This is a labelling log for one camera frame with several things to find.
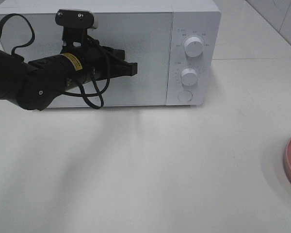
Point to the white microwave oven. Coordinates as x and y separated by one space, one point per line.
189 18

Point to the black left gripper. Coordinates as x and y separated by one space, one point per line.
100 62

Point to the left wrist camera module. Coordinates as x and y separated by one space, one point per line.
75 25

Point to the white microwave knob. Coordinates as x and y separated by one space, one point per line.
193 46
189 77

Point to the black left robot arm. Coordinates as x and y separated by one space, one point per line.
34 85

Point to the white microwave door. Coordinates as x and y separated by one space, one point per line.
145 38

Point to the round white door button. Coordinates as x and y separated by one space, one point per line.
185 96

